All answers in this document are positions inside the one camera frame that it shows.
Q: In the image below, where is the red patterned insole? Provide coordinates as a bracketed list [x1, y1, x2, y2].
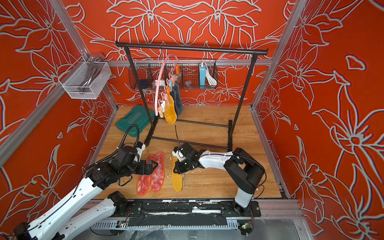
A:
[136, 154, 157, 197]

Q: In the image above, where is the yellow insole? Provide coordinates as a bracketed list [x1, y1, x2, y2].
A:
[171, 156, 183, 192]
[165, 95, 178, 124]

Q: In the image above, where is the dark grey insole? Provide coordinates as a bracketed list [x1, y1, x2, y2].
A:
[174, 84, 184, 116]
[170, 84, 181, 117]

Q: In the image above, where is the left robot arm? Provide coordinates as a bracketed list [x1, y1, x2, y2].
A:
[14, 138, 158, 240]

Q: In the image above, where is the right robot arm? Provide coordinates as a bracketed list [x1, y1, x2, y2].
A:
[172, 143, 266, 210]

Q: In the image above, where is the pink clip hanger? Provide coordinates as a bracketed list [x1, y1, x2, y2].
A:
[155, 54, 179, 118]

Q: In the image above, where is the green tool case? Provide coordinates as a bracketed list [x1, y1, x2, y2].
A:
[115, 105, 150, 133]

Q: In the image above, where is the blue box in basket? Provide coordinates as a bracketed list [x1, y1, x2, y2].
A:
[199, 63, 206, 90]

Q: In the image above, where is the white mesh basket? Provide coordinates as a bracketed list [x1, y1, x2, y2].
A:
[60, 52, 112, 100]

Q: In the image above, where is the black garment rack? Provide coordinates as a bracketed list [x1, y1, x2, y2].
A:
[116, 42, 269, 151]

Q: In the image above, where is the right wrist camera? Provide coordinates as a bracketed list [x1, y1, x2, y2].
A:
[172, 147, 186, 162]

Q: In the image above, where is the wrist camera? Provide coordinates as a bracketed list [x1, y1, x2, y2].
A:
[172, 147, 186, 162]
[136, 142, 146, 161]

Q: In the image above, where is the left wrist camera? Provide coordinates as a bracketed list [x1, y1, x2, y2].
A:
[136, 142, 146, 161]

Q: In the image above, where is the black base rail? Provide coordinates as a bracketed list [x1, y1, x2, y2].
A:
[103, 198, 262, 228]

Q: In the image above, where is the white cable in basket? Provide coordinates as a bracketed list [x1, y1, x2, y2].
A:
[205, 69, 218, 88]

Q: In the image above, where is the black wire basket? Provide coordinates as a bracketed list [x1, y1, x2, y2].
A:
[128, 58, 219, 90]

